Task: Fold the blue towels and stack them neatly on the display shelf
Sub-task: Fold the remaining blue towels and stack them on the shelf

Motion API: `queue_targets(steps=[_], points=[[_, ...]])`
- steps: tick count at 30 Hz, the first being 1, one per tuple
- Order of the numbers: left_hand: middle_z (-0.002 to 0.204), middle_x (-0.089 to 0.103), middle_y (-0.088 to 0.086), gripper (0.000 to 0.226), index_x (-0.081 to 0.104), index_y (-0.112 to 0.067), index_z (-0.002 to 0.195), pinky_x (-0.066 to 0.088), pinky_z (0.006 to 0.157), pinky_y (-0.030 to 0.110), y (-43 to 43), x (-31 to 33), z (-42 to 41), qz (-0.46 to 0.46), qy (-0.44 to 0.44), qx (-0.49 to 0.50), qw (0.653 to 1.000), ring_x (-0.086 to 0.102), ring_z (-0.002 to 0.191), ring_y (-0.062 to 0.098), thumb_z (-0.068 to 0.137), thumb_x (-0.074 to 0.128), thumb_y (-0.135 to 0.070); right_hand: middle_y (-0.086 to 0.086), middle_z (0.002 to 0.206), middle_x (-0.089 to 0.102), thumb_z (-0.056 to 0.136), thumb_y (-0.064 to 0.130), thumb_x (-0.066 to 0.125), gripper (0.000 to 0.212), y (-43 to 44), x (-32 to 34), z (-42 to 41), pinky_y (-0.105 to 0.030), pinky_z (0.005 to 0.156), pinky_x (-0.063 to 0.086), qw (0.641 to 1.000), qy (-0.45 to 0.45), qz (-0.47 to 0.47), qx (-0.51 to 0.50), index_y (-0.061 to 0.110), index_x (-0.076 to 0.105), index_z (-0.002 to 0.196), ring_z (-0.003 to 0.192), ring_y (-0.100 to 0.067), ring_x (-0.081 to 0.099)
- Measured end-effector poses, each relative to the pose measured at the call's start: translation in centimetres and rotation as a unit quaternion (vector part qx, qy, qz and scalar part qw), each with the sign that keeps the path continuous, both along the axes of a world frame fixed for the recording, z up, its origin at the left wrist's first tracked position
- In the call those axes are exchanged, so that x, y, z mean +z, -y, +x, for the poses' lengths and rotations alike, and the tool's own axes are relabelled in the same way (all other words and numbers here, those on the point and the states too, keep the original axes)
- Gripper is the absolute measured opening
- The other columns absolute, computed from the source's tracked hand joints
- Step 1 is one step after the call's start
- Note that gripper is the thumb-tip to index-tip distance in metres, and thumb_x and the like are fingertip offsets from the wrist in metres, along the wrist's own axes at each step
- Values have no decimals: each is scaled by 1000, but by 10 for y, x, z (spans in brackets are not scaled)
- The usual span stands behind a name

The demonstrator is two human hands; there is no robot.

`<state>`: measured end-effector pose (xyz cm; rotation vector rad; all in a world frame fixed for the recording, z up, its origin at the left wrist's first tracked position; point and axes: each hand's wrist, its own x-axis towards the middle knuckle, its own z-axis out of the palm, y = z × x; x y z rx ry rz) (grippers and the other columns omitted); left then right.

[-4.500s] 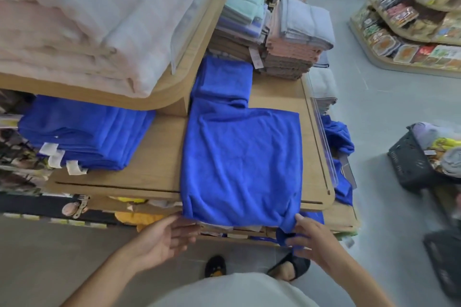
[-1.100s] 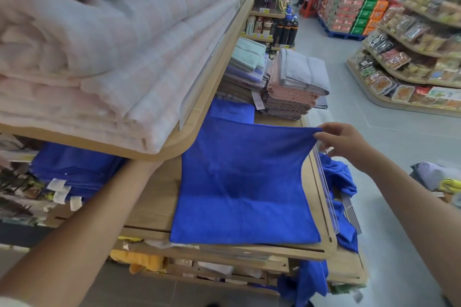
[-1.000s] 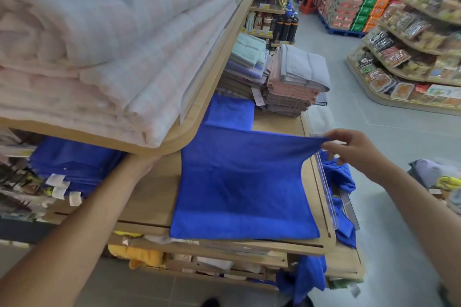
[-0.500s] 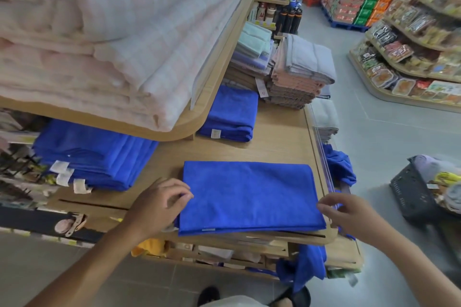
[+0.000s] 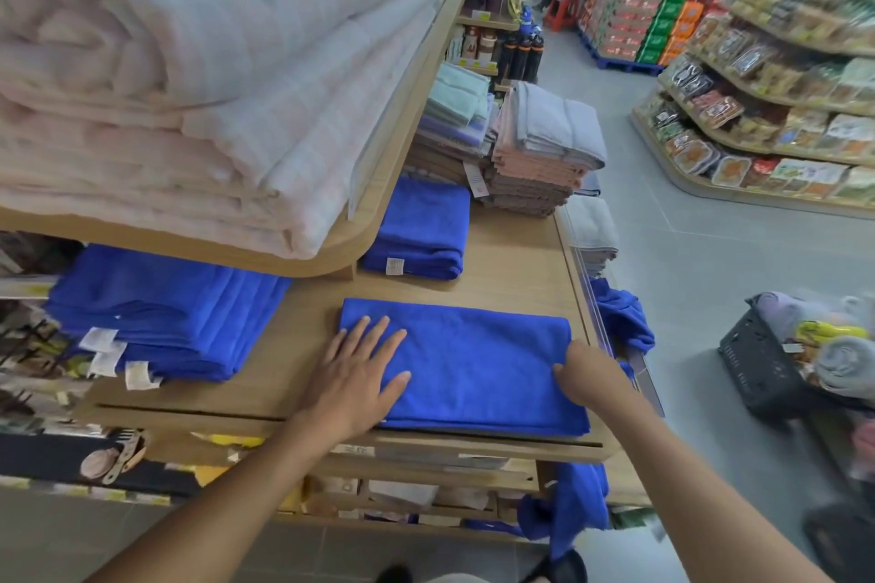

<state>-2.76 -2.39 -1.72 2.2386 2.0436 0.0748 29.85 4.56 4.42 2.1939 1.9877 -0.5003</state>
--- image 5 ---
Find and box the stack of red green cartons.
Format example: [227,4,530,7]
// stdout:
[576,0,706,75]

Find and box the clear acrylic table rail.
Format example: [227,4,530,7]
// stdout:
[553,210,665,418]

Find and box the person's black shoe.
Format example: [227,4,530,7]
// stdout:
[518,548,589,583]

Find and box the wooden display table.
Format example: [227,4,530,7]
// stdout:
[74,205,652,537]

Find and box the rack of small packaged goods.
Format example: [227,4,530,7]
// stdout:
[0,230,93,441]

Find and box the crumpled hanging blue towel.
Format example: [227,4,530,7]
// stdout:
[589,276,656,356]

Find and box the person's left hand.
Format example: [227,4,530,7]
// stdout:
[293,315,412,443]

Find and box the blue towel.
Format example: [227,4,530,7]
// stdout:
[589,276,656,356]
[340,297,591,439]

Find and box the grey folded towel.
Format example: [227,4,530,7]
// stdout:
[563,194,620,277]

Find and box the black shopping basket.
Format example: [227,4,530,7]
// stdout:
[717,293,875,428]

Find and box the stack of pastel towels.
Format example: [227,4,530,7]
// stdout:
[412,62,498,189]

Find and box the person's right forearm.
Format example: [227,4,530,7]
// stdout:
[593,394,838,583]

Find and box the blue towel draped below table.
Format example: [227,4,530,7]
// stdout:
[517,462,611,561]

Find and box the stack of pink brown towels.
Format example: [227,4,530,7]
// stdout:
[481,81,608,218]

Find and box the red plastic stool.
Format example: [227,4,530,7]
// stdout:
[543,0,582,32]

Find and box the yellow packet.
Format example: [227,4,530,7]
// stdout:
[793,320,870,346]

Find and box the lavender folded towel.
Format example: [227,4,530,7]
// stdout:
[751,291,821,338]

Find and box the stack of blue towels with tags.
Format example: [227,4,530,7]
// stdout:
[44,244,293,391]

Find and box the person's right hand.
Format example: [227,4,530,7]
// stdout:
[552,340,638,414]

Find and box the person's left forearm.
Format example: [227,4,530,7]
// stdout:
[85,413,360,583]

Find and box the pile of pale folded quilts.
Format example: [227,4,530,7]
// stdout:
[0,0,453,261]

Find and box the row of black bottles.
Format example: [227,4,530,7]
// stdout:
[495,28,546,86]

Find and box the small pile of blue towels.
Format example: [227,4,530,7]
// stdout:
[360,176,472,282]

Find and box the grey rolled towel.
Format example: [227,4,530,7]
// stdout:
[813,337,875,399]

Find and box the wooden snack shelf unit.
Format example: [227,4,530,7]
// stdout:
[628,0,875,221]

